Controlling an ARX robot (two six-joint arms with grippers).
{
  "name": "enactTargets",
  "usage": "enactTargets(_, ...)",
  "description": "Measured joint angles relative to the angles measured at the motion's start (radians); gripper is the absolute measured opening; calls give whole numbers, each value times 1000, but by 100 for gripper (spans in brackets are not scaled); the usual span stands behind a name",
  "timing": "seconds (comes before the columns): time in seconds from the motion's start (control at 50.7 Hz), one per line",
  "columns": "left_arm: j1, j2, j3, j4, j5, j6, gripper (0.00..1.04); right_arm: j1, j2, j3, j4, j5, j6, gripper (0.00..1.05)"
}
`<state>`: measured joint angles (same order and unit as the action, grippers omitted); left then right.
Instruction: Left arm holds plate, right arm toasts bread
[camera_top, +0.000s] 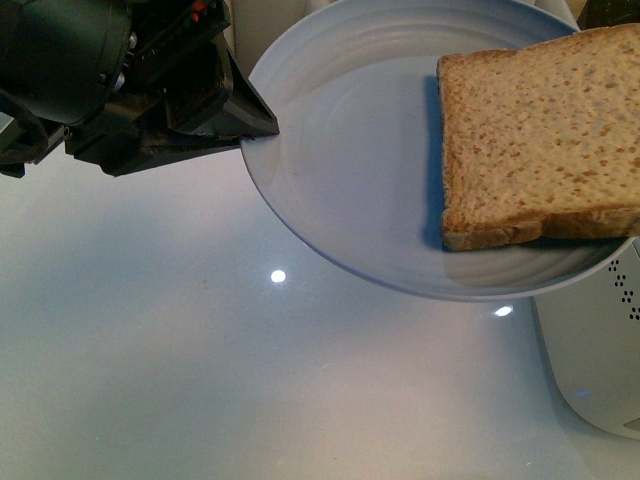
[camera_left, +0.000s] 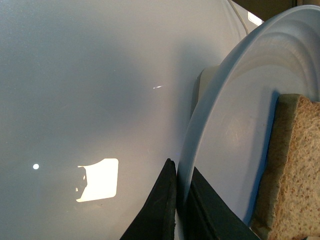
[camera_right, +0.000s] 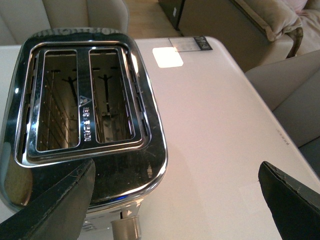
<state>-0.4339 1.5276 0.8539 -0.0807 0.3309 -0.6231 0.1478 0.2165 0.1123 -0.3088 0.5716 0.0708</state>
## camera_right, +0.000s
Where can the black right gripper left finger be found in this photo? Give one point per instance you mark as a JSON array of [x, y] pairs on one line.
[[59, 213]]

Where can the white chrome two-slot toaster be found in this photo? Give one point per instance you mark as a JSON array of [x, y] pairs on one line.
[[75, 94]]

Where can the grey side chair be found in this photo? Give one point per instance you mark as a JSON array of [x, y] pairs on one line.
[[291, 90]]

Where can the grey toaster lever knob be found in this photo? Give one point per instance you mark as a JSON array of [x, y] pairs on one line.
[[126, 228]]

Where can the black cabinet in background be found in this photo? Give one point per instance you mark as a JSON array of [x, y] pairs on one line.
[[173, 10]]

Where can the label sticker on table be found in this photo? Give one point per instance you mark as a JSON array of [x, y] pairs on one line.
[[190, 44]]

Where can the beige sofa with cushion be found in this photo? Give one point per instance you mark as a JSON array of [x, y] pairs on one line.
[[256, 32]]

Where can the beige chair on left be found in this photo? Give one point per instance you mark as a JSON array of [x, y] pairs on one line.
[[19, 19]]

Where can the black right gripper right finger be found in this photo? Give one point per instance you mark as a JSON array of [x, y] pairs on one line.
[[295, 207]]

